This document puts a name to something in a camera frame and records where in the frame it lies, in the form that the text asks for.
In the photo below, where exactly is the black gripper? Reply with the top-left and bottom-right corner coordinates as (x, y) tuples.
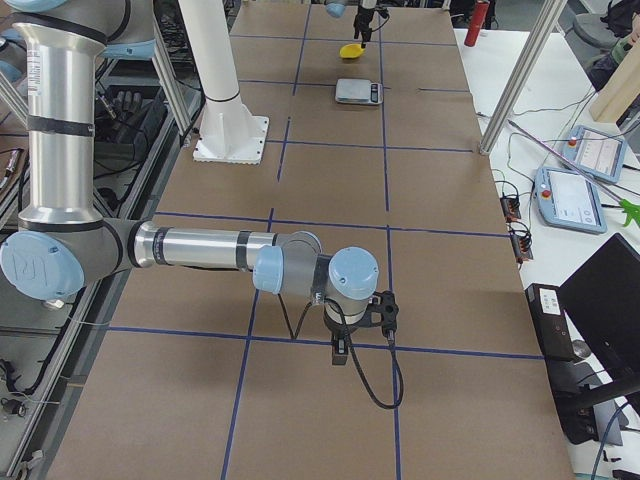
(353, 6), (374, 49)
(323, 308), (358, 366)

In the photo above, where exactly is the yellow mango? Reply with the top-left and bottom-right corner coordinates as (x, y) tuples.
(339, 43), (366, 60)

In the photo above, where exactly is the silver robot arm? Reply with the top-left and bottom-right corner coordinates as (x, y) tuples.
(1, 1), (378, 365)
(324, 0), (377, 48)

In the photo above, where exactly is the silver digital kitchen scale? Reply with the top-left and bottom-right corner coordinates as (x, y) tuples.
(335, 78), (384, 105)

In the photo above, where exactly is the red bottle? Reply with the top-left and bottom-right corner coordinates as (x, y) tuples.
(464, 0), (490, 47)

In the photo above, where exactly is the thin metal rod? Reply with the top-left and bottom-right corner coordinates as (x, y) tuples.
(508, 118), (640, 201)

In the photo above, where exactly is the lower orange circuit board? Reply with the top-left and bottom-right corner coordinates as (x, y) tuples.
(507, 220), (533, 265)

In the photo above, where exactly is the orange circuit board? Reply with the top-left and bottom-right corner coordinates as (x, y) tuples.
(497, 180), (521, 222)
(507, 220), (533, 265)

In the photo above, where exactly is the black mini computer box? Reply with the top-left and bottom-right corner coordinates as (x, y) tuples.
(525, 283), (582, 363)

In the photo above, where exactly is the upper orange circuit board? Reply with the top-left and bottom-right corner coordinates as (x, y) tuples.
(497, 180), (521, 222)

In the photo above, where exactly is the near teach pendant tablet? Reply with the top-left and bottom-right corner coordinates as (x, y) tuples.
(534, 167), (607, 234)

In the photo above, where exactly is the teach pendant tablet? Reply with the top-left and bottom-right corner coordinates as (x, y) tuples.
(562, 125), (628, 184)
(534, 167), (607, 234)

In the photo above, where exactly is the black monitor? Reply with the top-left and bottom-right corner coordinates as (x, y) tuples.
(559, 233), (639, 379)

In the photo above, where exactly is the wooden beam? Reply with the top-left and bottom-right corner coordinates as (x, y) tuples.
(589, 41), (639, 123)

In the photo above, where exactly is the far teach pendant tablet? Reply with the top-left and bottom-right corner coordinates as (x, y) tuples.
(562, 125), (628, 184)

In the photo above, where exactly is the green plastic clamp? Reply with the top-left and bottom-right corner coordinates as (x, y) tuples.
(618, 199), (640, 227)

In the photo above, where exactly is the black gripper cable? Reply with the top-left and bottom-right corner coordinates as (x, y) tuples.
(279, 294), (405, 411)

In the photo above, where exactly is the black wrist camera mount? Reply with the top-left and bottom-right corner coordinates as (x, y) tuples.
(357, 290), (399, 339)

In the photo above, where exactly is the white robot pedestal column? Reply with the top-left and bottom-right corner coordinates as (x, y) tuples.
(179, 0), (269, 165)

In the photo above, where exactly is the aluminium frame post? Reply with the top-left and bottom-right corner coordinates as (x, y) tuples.
(479, 0), (567, 155)

